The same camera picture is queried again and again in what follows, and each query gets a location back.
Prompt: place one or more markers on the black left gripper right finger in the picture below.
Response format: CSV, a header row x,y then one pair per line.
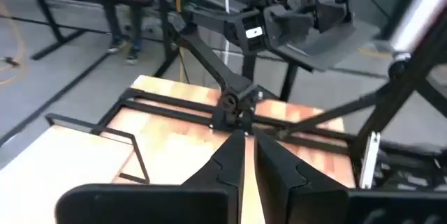
x,y
286,189

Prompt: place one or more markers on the silver pole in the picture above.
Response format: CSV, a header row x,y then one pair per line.
x,y
419,7

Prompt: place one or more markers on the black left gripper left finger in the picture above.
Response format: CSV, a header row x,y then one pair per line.
x,y
227,168

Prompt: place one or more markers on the wooden shelf with black legs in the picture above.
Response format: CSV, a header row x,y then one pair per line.
x,y
52,168

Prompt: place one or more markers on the white frame bracket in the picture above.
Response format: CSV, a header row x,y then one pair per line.
x,y
370,157

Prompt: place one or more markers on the dark grey machine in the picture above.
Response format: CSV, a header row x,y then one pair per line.
x,y
331,53

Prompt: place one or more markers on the person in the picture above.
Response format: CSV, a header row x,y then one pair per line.
x,y
118,18

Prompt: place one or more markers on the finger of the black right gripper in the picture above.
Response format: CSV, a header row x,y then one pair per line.
x,y
288,25
331,11

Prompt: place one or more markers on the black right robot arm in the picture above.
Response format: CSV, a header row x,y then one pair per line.
x,y
216,63

